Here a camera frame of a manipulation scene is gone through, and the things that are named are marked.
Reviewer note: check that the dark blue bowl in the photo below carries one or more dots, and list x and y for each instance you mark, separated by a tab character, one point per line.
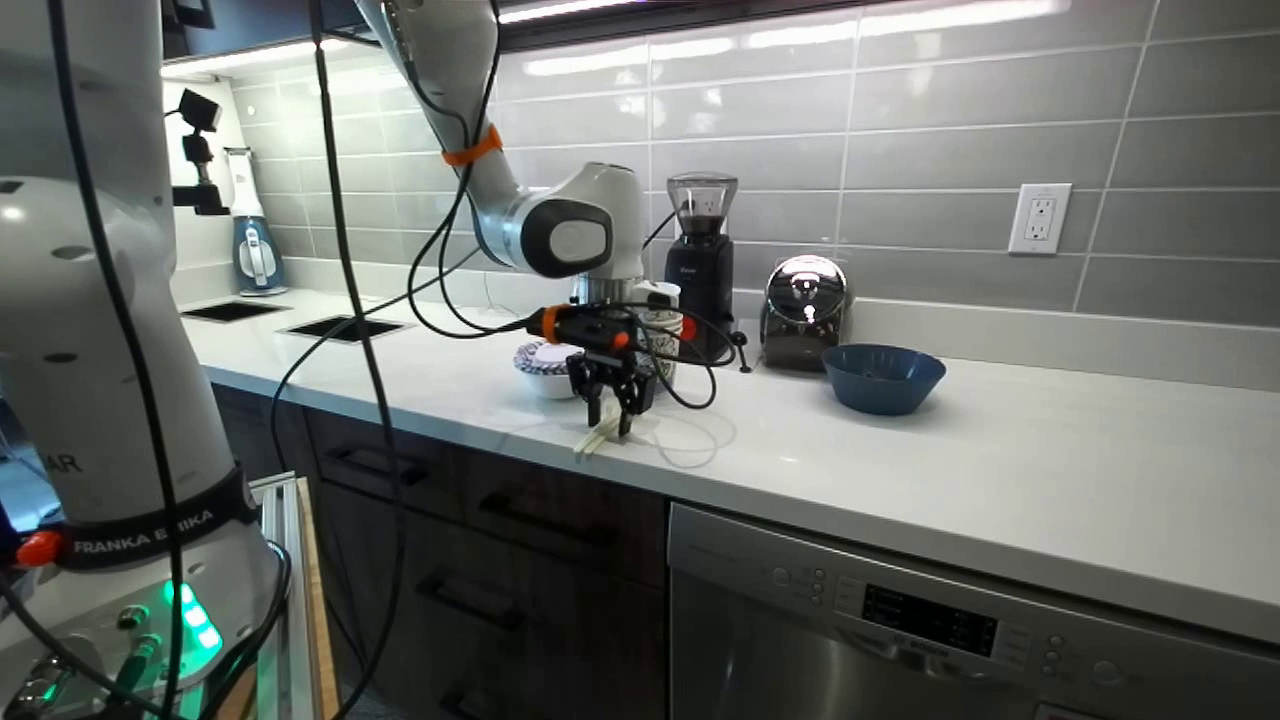
884	383

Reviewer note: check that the pale plastic spoon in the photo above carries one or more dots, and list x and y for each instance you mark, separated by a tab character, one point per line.
612	430

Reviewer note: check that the pale plastic fork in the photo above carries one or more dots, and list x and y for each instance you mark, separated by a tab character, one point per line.
594	443

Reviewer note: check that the stainless steel dishwasher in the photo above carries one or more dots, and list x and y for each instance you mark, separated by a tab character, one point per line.
935	627

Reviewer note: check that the chrome kettle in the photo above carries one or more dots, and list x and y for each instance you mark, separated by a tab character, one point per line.
804	314

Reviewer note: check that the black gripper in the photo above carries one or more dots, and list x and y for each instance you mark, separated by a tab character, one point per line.
603	335

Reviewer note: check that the thin black knobbed rod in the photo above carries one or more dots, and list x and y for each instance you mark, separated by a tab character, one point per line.
740	355

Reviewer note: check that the black camera on stand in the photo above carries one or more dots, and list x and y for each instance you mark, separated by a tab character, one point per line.
201	112

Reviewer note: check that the under-cabinet light strip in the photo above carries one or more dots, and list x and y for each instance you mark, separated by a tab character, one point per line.
800	31

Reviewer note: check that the white wall outlet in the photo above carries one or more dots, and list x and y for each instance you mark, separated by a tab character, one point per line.
1038	218

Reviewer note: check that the black square counter inset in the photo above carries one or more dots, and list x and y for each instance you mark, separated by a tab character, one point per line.
344	325
228	309

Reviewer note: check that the black coffee grinder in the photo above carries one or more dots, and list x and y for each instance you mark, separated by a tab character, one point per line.
701	267

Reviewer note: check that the white wooden frame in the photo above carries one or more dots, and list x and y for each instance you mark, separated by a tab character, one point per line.
309	602

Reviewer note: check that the dark upper cabinet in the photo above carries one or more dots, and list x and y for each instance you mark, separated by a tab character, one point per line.
264	20

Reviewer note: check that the white bowl with blue pattern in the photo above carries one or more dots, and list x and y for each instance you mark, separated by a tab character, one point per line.
542	362

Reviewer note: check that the tall dark wood drawer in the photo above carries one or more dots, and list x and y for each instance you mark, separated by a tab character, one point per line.
532	627

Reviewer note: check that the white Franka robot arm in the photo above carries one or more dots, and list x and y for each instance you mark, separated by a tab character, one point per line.
92	335

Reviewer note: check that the white and blue dispenser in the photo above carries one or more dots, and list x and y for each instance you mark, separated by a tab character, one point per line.
248	242

